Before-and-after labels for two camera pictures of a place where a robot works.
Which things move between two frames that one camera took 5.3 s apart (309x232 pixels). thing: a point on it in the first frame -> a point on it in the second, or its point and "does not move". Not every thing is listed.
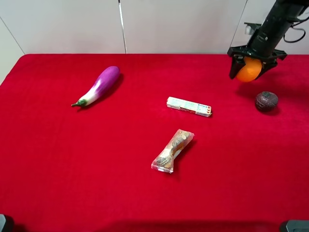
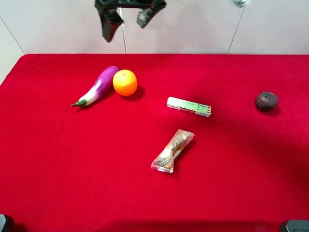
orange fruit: [250, 71] -> [125, 82]
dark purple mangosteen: [266, 101] does not move
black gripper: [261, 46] -> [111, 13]
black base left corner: [7, 224] does not move
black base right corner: [296, 225] does not move
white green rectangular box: [196, 108] does not move
